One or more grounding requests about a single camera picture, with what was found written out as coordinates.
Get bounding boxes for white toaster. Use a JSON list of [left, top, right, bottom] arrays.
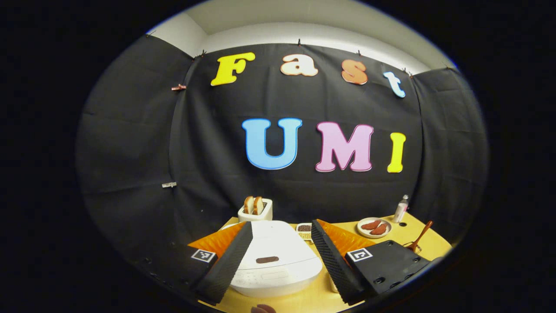
[[238, 198, 273, 222]]

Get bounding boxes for brown wooden spoon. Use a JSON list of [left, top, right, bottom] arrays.
[[407, 220, 434, 253]]

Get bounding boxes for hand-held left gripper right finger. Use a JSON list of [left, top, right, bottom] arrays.
[[311, 219, 443, 305]]

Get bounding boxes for white round plate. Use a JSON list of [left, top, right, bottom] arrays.
[[357, 217, 393, 239]]

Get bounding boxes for white rice cooker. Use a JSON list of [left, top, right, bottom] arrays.
[[229, 220, 323, 298]]

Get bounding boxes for small clear bottle pink label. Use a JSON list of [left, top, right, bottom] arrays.
[[393, 195, 409, 223]]

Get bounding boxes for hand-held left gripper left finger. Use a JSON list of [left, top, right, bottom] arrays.
[[130, 221, 253, 304]]

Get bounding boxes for black backdrop cloth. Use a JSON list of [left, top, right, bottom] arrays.
[[76, 35, 489, 279]]

